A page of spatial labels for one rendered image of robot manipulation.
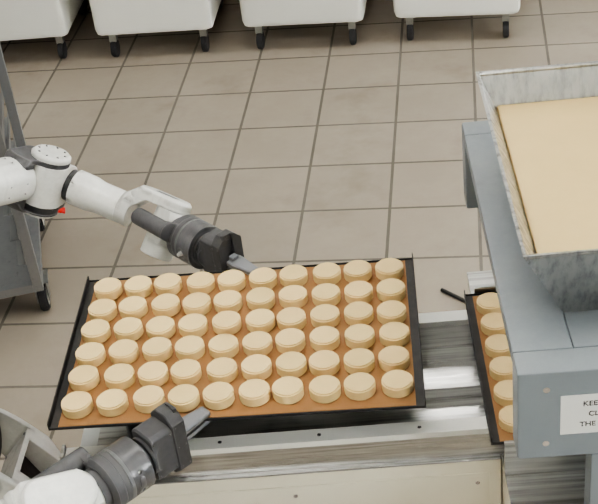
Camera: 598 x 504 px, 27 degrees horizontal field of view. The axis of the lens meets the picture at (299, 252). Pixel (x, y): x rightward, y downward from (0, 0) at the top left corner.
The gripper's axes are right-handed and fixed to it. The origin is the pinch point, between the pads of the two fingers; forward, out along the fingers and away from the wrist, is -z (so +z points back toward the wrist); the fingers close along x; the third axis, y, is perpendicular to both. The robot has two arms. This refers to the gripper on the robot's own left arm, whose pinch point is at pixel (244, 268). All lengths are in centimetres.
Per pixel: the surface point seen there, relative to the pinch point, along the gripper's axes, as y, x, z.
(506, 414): 6, -8, -56
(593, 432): -1, 6, -77
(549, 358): -3, 18, -71
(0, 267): 24, -85, 161
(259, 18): 196, -83, 230
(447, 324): 21.0, -11.0, -30.4
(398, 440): -6.8, -11.4, -43.9
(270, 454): -22.2, -12.2, -29.4
